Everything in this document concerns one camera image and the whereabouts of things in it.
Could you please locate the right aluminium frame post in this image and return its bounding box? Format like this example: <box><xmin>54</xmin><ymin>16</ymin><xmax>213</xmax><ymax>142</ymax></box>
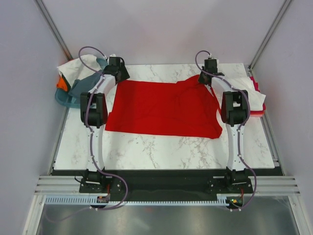
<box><xmin>246</xmin><ymin>0</ymin><xmax>293</xmax><ymax>73</ymax></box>

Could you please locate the red t shirt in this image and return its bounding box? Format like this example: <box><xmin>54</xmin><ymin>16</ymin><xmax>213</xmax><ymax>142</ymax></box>
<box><xmin>105</xmin><ymin>75</ymin><xmax>223</xmax><ymax>139</ymax></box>
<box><xmin>209</xmin><ymin>88</ymin><xmax>267</xmax><ymax>118</ymax></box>

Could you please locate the teal plastic basket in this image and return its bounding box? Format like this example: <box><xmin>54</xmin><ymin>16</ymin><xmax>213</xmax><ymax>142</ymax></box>
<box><xmin>55</xmin><ymin>58</ymin><xmax>108</xmax><ymax>108</ymax></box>

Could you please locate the left aluminium frame post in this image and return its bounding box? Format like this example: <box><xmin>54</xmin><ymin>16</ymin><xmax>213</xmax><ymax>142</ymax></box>
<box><xmin>34</xmin><ymin>0</ymin><xmax>73</xmax><ymax>61</ymax></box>

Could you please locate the orange t shirt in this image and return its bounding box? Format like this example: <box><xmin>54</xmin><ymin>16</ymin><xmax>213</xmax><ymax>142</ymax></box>
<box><xmin>56</xmin><ymin>75</ymin><xmax>70</xmax><ymax>92</ymax></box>

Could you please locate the white slotted cable duct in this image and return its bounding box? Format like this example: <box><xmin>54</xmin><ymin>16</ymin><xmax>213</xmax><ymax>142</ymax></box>
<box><xmin>45</xmin><ymin>195</ymin><xmax>229</xmax><ymax>206</ymax></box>

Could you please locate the folded pink t shirt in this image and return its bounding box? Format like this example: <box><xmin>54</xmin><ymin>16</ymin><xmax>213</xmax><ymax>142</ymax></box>
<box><xmin>249</xmin><ymin>76</ymin><xmax>260</xmax><ymax>93</ymax></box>

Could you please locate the crumpled white t shirt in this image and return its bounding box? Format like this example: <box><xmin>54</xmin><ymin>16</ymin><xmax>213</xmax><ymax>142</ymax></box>
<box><xmin>57</xmin><ymin>54</ymin><xmax>101</xmax><ymax>86</ymax></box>

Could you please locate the folded white t shirt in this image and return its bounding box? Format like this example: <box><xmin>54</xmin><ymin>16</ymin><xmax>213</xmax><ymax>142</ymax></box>
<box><xmin>210</xmin><ymin>77</ymin><xmax>266</xmax><ymax>113</ymax></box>

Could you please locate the grey blue t shirt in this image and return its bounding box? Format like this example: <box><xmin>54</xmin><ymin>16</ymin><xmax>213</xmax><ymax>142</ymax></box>
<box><xmin>68</xmin><ymin>72</ymin><xmax>100</xmax><ymax>98</ymax></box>

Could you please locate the aluminium frame post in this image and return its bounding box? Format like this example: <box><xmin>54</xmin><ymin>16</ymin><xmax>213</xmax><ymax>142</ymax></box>
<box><xmin>34</xmin><ymin>0</ymin><xmax>73</xmax><ymax>61</ymax></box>
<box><xmin>246</xmin><ymin>0</ymin><xmax>293</xmax><ymax>73</ymax></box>

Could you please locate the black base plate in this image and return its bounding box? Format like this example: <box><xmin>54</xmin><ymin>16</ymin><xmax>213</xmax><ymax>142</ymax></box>
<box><xmin>51</xmin><ymin>166</ymin><xmax>254</xmax><ymax>203</ymax></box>

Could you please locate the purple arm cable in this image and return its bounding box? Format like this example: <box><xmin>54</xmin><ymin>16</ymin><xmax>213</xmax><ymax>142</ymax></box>
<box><xmin>44</xmin><ymin>46</ymin><xmax>130</xmax><ymax>223</ymax></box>
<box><xmin>195</xmin><ymin>50</ymin><xmax>257</xmax><ymax>212</ymax></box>

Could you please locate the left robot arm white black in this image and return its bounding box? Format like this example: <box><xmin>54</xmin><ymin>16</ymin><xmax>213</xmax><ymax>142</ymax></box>
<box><xmin>80</xmin><ymin>54</ymin><xmax>130</xmax><ymax>171</ymax></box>

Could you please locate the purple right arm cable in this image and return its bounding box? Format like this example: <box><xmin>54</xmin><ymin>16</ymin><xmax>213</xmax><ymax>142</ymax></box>
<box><xmin>195</xmin><ymin>50</ymin><xmax>257</xmax><ymax>212</ymax></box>

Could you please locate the folded red t shirt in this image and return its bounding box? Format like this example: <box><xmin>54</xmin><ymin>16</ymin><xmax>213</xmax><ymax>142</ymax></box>
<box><xmin>209</xmin><ymin>88</ymin><xmax>267</xmax><ymax>118</ymax></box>

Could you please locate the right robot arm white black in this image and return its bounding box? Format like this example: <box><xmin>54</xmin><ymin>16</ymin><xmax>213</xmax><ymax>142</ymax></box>
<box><xmin>199</xmin><ymin>58</ymin><xmax>250</xmax><ymax>172</ymax></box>

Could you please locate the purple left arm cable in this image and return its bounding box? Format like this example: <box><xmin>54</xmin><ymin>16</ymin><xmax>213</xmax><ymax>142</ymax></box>
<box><xmin>44</xmin><ymin>46</ymin><xmax>130</xmax><ymax>223</ymax></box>

